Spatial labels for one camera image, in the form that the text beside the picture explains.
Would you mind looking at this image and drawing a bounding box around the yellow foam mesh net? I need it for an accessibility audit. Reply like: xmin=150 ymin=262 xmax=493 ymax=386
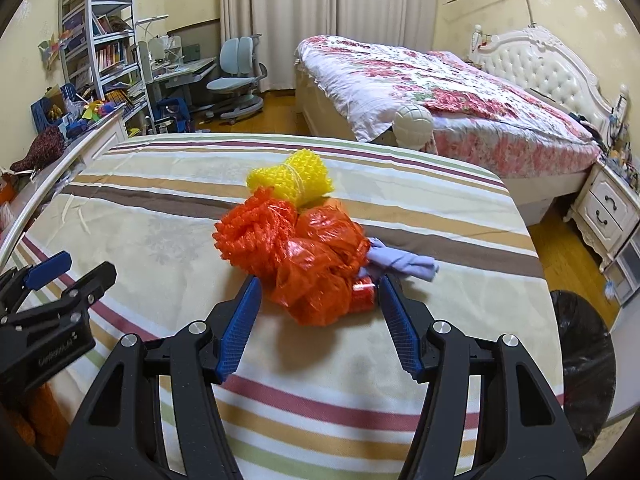
xmin=246 ymin=149 xmax=335 ymax=208

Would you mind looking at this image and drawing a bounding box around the brown knit cloth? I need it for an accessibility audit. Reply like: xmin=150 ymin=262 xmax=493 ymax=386
xmin=10 ymin=126 xmax=66 ymax=173

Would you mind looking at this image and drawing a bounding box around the clutter of small bottles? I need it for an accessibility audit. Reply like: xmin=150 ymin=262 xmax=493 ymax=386
xmin=597 ymin=100 xmax=640 ymax=186

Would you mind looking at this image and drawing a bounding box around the paper wall craft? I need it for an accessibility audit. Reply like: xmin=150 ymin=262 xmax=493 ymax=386
xmin=37 ymin=35 xmax=73 ymax=73

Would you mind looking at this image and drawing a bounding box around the black bagged trash bin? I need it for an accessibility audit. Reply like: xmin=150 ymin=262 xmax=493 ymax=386
xmin=549 ymin=289 xmax=617 ymax=456

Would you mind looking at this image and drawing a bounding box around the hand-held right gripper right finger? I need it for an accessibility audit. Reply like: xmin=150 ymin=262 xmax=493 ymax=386
xmin=378 ymin=275 xmax=587 ymax=480

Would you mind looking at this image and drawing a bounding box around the clear plastic drawer unit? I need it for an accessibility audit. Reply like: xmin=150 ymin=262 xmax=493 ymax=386
xmin=602 ymin=240 xmax=640 ymax=306

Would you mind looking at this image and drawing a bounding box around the orange plastic bag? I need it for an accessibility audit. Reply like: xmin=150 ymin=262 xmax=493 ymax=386
xmin=262 ymin=200 xmax=373 ymax=327

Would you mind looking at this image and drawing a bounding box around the purple cloth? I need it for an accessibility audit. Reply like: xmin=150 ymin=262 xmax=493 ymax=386
xmin=367 ymin=237 xmax=441 ymax=283

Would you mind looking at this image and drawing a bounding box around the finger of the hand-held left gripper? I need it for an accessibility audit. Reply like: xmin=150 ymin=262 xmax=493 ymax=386
xmin=0 ymin=261 xmax=118 ymax=329
xmin=0 ymin=251 xmax=73 ymax=311

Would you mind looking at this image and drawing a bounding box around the white tufted headboard bed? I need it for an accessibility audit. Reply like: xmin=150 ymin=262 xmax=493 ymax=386
xmin=294 ymin=27 xmax=631 ymax=211

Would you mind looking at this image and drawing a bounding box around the study desk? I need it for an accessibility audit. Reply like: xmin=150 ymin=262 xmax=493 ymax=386
xmin=150 ymin=57 xmax=218 ymax=126

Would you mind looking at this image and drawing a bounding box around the floral quilt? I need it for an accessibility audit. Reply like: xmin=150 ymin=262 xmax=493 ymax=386
xmin=295 ymin=35 xmax=601 ymax=178

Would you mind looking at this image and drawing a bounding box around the blue-grey desk chair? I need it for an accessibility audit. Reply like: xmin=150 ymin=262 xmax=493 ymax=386
xmin=206 ymin=35 xmax=265 ymax=126

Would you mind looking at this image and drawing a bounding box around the striped cloth table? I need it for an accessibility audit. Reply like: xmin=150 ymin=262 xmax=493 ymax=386
xmin=0 ymin=132 xmax=566 ymax=480

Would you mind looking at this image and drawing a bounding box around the white desk lamp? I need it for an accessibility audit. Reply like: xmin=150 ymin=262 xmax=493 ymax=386
xmin=135 ymin=14 xmax=171 ymax=43

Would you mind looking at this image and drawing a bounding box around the white wooden bed rail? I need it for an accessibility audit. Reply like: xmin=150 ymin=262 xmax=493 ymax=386
xmin=0 ymin=110 xmax=128 ymax=266

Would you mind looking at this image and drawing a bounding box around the white bookshelf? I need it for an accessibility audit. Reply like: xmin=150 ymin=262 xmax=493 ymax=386
xmin=59 ymin=0 xmax=156 ymax=126

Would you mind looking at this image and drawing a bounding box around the blue plastic crate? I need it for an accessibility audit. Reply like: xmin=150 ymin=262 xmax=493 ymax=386
xmin=30 ymin=85 xmax=81 ymax=136

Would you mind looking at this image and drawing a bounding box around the red small can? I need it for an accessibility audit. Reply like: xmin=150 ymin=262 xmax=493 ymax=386
xmin=350 ymin=275 xmax=377 ymax=313

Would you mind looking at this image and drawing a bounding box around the dark clothing pile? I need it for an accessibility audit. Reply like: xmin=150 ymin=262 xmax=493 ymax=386
xmin=570 ymin=112 xmax=601 ymax=136

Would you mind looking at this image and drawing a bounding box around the white nightstand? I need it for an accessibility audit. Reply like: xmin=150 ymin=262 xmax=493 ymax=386
xmin=565 ymin=162 xmax=640 ymax=273

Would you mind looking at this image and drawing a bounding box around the beige curtain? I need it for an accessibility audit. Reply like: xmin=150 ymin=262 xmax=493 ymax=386
xmin=335 ymin=0 xmax=441 ymax=53
xmin=220 ymin=0 xmax=341 ymax=96

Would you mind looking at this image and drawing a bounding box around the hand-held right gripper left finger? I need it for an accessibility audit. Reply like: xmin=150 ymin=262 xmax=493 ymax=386
xmin=56 ymin=276 xmax=265 ymax=480

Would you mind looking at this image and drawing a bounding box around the colourful plastic toy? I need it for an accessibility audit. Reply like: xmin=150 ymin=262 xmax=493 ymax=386
xmin=65 ymin=99 xmax=118 ymax=133

